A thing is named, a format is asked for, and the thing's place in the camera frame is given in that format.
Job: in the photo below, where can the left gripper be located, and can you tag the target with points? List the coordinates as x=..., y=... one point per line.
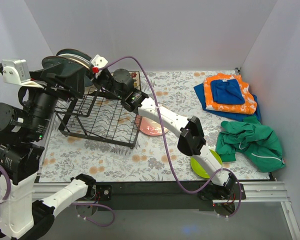
x=50, y=80

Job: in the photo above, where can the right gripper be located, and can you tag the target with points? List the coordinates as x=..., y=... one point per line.
x=100, y=76

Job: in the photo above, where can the small teal plate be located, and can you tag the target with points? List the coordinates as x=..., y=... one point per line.
x=67, y=73

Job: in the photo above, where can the cream green plate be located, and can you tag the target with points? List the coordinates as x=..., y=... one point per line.
x=84, y=64

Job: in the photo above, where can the large dark teal plate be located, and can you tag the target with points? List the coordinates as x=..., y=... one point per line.
x=74, y=52

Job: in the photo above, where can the black wire dish rack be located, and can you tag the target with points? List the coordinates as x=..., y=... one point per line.
x=98, y=116

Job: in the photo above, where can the white bowl plate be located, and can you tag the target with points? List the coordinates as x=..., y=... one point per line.
x=74, y=57

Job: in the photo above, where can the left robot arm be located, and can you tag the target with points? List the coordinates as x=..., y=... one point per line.
x=21, y=217

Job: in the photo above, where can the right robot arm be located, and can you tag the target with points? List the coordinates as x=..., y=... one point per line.
x=189, y=131

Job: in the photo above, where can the square floral plate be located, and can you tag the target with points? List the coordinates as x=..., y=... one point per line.
x=135, y=75

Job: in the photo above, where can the pink cream plate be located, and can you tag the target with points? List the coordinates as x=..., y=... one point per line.
x=150, y=127

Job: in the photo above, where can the blue folded cloth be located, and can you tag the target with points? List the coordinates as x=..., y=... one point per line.
x=226, y=92

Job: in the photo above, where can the lime green plate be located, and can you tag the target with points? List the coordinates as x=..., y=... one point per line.
x=199, y=170

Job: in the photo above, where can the orange floral cloth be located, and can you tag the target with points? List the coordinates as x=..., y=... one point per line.
x=248, y=108

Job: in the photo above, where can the green jacket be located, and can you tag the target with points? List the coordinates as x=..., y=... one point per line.
x=258, y=142

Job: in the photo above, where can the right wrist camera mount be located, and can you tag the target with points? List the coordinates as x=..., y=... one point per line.
x=98, y=63

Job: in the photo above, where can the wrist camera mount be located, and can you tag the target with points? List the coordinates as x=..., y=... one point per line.
x=98, y=63
x=16, y=72

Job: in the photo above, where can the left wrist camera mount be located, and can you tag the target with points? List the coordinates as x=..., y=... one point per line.
x=16, y=72

